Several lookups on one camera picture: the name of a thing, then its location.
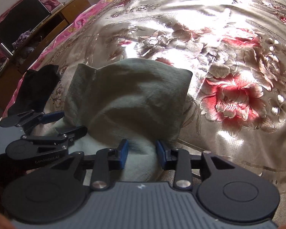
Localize olive green pants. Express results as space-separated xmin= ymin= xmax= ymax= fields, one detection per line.
xmin=35 ymin=58 xmax=192 ymax=182

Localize black cloth on bed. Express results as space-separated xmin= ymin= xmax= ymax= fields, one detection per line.
xmin=7 ymin=64 xmax=60 ymax=116

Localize black monitor screen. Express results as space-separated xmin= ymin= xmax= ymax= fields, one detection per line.
xmin=0 ymin=0 xmax=51 ymax=52

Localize wooden bedside desk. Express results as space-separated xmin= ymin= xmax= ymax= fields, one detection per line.
xmin=0 ymin=0 xmax=91 ymax=109

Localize floral satin bedspread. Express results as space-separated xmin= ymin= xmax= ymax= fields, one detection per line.
xmin=0 ymin=0 xmax=286 ymax=195

